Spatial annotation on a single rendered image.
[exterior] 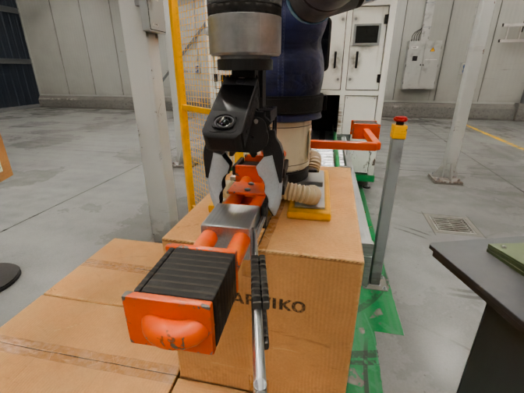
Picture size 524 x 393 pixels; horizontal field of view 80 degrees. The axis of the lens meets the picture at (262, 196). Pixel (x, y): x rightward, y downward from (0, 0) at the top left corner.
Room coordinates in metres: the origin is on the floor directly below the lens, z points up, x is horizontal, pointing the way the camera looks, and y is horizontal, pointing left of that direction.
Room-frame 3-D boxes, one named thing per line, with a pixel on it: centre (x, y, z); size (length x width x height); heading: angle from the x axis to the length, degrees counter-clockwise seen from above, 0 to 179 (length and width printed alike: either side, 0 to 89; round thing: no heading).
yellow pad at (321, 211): (0.81, -0.14, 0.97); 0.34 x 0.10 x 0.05; 170
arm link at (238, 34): (0.44, 0.02, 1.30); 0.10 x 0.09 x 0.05; 79
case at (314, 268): (0.81, -0.05, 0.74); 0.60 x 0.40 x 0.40; 168
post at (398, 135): (1.65, -0.72, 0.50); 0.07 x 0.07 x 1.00; 79
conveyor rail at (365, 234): (2.26, -0.66, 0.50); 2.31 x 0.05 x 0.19; 169
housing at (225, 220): (0.36, 0.04, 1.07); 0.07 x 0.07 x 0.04; 80
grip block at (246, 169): (0.58, 0.00, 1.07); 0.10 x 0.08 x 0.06; 80
